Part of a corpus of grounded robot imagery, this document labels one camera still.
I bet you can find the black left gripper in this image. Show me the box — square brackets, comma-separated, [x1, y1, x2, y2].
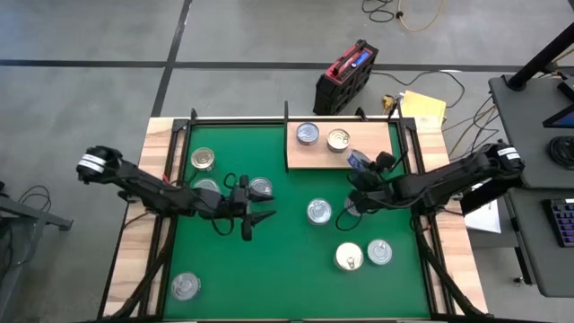
[201, 175, 278, 242]

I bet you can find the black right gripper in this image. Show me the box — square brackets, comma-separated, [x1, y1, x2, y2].
[348, 151, 404, 214]

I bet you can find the blue albacore tuna can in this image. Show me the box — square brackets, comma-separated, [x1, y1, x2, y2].
[345, 148, 372, 170]

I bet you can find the green Bumble Bee tuna can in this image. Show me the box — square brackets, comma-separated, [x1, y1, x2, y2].
[193, 178, 221, 192]

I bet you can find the blue can gold lid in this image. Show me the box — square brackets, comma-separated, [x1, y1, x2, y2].
[326, 127, 352, 153]

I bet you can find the large silver lid can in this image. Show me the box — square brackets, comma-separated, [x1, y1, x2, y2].
[170, 271, 203, 301]

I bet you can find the wooden shelf board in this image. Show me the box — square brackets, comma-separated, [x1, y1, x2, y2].
[287, 120, 396, 170]

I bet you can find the blue yellow tuna can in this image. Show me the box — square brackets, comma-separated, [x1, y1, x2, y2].
[248, 176, 274, 195]

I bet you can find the silver lid tuna can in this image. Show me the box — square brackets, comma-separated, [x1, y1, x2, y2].
[367, 239, 394, 266]

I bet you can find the blue Wild Planet can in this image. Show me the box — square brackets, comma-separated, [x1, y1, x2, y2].
[334, 241, 365, 273]

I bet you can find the blue red tuna can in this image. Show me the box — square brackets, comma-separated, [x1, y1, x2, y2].
[190, 146, 216, 172]

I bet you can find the green table mat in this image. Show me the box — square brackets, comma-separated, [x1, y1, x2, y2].
[161, 123, 432, 320]

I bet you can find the yellow paper pad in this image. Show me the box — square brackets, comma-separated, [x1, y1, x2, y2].
[398, 90, 448, 131]

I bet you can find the red black tool case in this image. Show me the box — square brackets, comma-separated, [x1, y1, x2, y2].
[312, 39, 380, 117]

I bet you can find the white paper sheet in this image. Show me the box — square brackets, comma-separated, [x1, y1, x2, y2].
[464, 199, 502, 234]

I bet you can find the black desk leg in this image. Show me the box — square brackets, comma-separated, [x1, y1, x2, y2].
[509, 210, 535, 287]

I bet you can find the grey desk with keyboard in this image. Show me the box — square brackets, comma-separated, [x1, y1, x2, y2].
[506, 187, 574, 298]

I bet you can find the black backlit keyboard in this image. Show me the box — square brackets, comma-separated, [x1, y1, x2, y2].
[541, 196, 574, 249]

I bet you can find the tablet with blue screen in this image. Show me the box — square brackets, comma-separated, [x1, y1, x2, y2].
[542, 101, 574, 130]

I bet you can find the black slanted pole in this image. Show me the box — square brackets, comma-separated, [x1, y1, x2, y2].
[505, 21, 574, 92]

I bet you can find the black desk device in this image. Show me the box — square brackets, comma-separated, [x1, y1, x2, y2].
[558, 74, 574, 102]

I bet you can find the grey metal stand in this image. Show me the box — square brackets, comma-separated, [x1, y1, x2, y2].
[0, 179, 75, 323]

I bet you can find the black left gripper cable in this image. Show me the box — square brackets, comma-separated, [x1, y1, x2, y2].
[209, 171, 238, 237]

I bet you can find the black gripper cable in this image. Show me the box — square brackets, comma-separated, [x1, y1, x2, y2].
[335, 208, 360, 233]
[209, 171, 238, 237]

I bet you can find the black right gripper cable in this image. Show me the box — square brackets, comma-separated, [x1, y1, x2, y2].
[335, 208, 360, 233]

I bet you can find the black table frame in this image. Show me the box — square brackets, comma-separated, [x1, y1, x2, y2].
[96, 107, 494, 323]

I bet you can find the black cable bundle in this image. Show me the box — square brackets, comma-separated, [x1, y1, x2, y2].
[448, 94, 501, 156]

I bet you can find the orange floor cable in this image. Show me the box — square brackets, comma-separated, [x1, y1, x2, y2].
[396, 0, 444, 33]

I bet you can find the black looped floor cable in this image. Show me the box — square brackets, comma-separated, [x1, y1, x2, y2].
[361, 0, 396, 23]

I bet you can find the coiled black cable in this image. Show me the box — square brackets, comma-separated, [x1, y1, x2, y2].
[545, 135, 574, 171]

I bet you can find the thin black cable loop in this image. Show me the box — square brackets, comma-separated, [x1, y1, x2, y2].
[16, 184, 54, 212]

